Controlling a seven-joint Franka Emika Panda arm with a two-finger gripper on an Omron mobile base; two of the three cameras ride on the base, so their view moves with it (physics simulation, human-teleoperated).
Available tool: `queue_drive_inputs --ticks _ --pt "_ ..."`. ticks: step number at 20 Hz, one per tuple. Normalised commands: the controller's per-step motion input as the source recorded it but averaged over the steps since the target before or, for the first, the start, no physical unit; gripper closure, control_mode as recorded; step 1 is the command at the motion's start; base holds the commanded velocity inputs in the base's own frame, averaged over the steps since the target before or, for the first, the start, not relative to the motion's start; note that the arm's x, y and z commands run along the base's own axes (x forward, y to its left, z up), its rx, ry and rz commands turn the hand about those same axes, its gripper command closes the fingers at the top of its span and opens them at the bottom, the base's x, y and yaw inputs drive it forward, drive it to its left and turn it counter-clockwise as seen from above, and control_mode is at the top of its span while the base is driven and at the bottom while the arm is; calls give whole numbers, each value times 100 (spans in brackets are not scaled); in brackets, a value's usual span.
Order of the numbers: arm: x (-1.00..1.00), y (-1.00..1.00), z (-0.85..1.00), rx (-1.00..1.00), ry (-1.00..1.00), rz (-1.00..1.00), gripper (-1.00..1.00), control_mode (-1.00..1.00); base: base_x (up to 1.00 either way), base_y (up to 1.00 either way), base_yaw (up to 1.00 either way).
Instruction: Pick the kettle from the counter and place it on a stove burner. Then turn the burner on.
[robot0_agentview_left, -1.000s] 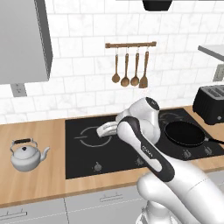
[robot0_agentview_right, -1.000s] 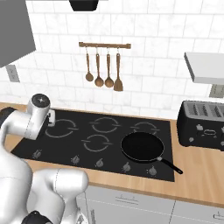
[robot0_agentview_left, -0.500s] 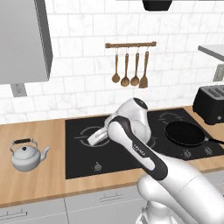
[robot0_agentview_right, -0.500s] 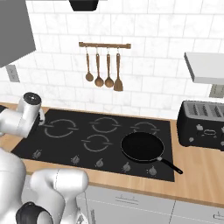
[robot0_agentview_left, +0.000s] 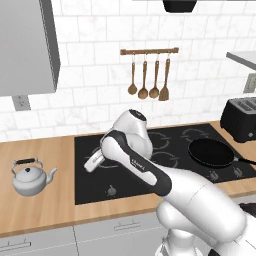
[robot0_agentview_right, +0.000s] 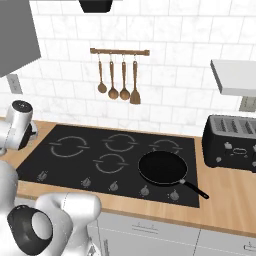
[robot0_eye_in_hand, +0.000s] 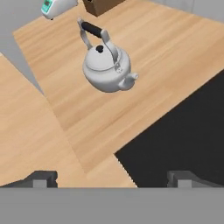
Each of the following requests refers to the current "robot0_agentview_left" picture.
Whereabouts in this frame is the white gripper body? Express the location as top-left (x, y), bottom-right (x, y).
top-left (83, 154), bottom-right (103, 173)

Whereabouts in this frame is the black hob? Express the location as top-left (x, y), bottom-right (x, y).
top-left (73, 122), bottom-right (256, 206)

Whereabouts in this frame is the hob knob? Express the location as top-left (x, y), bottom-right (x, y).
top-left (106, 185), bottom-right (118, 197)
top-left (208, 170), bottom-right (220, 182)
top-left (232, 166), bottom-right (244, 178)

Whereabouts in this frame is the grey drawer front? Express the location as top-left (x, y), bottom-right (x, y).
top-left (72, 211), bottom-right (169, 256)
top-left (0, 226), bottom-right (77, 256)

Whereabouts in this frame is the small wooden spoon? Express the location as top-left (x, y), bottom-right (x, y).
top-left (127, 61), bottom-right (138, 96)

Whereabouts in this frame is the wooden spatula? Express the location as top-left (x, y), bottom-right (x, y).
top-left (158, 58), bottom-right (172, 102)

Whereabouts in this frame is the black frying pan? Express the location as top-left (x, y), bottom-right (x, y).
top-left (187, 137), bottom-right (256, 168)

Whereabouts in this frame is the black toaster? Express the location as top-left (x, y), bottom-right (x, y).
top-left (219, 96), bottom-right (256, 144)

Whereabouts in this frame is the black extractor hood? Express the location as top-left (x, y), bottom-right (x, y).
top-left (162, 0), bottom-right (199, 14)

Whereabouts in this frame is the silver kettle with black handle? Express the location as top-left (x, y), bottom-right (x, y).
top-left (11, 157), bottom-right (58, 197)

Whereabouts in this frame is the grey drawer handle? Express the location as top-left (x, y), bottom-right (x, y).
top-left (0, 241), bottom-right (32, 253)
top-left (113, 221), bottom-right (141, 232)

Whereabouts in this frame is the grey wall socket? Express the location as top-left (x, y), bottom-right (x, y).
top-left (11, 94), bottom-right (32, 112)
top-left (242, 72), bottom-right (256, 95)

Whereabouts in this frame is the wooden utensil rail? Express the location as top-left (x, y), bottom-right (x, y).
top-left (120, 47), bottom-right (180, 56)

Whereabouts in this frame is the grey wall cupboard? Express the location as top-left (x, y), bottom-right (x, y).
top-left (0, 0), bottom-right (62, 98)

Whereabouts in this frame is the grey wall shelf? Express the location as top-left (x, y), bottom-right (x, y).
top-left (225, 50), bottom-right (256, 72)

